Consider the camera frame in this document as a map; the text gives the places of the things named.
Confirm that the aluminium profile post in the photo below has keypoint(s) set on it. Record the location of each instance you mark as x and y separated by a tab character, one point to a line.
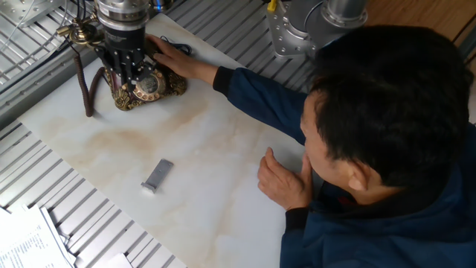
469	44

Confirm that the printed paper stack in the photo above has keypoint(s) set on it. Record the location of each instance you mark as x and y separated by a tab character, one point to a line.
29	245

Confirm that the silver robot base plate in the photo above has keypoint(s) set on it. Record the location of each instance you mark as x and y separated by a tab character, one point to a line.
286	37

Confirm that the yellow plastic clip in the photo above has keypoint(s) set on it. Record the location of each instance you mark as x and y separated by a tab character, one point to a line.
272	5

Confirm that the person's left hand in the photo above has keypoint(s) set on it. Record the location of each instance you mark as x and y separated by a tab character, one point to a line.
284	182

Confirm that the antique brass phone handset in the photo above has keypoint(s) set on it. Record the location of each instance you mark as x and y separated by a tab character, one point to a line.
83	35

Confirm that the glossy marble board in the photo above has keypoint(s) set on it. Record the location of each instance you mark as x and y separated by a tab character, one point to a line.
148	141

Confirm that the person's left forearm blue sleeve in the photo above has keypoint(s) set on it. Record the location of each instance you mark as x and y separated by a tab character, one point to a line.
295	219

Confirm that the plain white paper sheets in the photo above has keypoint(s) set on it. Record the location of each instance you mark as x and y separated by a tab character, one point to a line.
113	262

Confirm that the silver perforated mounting plate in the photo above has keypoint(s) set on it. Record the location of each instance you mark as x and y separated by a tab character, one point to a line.
22	9

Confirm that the person's head black hair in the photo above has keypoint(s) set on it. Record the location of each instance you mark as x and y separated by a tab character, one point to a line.
390	104

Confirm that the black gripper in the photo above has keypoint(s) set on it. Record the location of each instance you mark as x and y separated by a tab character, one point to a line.
124	39

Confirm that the person's right hand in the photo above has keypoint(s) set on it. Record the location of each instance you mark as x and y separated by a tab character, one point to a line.
182	61

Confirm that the antique red gold telephone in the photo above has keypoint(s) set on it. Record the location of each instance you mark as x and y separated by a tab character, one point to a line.
163	87

